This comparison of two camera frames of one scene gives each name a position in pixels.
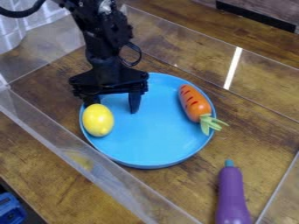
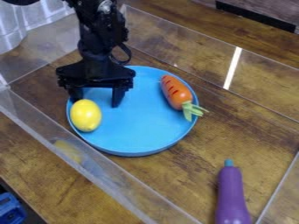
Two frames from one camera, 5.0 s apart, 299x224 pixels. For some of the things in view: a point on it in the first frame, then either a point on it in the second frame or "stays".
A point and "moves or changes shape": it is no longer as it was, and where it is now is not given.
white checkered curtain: x=14 y=27 stays
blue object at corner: x=13 y=210 stays
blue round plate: x=161 y=135 moves or changes shape
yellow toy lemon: x=98 y=120 to x=86 y=115
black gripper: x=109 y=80 to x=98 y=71
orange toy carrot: x=198 y=109 to x=178 y=97
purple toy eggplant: x=233 y=208 stays
